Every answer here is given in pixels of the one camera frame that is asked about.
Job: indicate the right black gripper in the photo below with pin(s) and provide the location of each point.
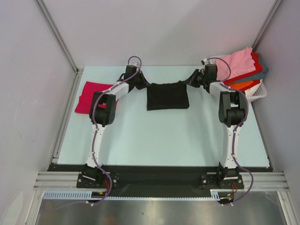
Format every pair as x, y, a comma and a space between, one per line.
193, 78

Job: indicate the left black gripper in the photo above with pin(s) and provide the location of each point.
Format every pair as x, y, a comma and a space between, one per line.
145, 83

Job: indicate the black t-shirt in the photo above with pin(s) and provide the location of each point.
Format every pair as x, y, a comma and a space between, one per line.
167, 96

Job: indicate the magenta t-shirt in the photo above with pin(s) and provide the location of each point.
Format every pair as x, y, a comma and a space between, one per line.
85, 100

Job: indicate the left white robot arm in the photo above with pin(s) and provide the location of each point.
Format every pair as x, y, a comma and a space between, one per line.
103, 108

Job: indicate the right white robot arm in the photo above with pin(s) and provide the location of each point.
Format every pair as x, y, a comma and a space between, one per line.
232, 113

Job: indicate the orange t-shirt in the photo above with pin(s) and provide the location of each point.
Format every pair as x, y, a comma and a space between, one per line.
242, 85

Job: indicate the pink t-shirt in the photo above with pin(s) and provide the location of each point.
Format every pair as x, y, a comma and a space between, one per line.
236, 64

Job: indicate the white plastic basket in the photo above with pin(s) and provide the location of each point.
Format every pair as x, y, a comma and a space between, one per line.
257, 92

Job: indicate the red t-shirt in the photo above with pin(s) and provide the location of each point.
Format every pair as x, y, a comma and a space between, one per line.
247, 70

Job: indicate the grey-blue t-shirt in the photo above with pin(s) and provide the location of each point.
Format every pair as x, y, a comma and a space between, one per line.
260, 72

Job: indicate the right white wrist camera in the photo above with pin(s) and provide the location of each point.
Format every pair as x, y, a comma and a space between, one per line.
207, 61

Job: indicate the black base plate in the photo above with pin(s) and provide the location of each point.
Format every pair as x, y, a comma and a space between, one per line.
156, 180

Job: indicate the right aluminium frame post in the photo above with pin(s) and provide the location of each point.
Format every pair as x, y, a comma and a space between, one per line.
267, 22

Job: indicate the aluminium frame post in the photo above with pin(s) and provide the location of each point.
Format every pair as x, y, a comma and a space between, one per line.
56, 33
267, 22

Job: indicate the left aluminium frame post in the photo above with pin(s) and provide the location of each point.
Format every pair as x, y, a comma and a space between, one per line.
56, 33

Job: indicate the white cable duct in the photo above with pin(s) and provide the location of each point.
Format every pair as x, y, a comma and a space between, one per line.
211, 195

